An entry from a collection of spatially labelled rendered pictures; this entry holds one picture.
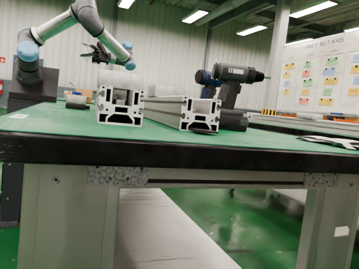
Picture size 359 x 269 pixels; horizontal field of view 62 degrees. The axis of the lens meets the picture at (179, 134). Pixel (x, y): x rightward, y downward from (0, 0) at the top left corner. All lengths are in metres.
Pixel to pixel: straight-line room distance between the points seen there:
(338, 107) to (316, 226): 3.22
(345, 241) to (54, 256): 0.71
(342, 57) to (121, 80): 3.56
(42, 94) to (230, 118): 1.34
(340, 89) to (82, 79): 10.20
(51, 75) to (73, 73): 10.41
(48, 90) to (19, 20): 10.89
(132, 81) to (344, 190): 0.60
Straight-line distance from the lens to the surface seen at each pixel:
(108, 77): 0.75
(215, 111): 0.74
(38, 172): 0.54
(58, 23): 2.00
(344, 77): 4.02
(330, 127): 2.37
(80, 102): 1.32
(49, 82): 2.10
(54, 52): 12.63
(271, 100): 9.42
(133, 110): 0.68
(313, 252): 0.86
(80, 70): 12.58
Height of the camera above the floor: 0.83
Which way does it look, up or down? 5 degrees down
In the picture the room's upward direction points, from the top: 6 degrees clockwise
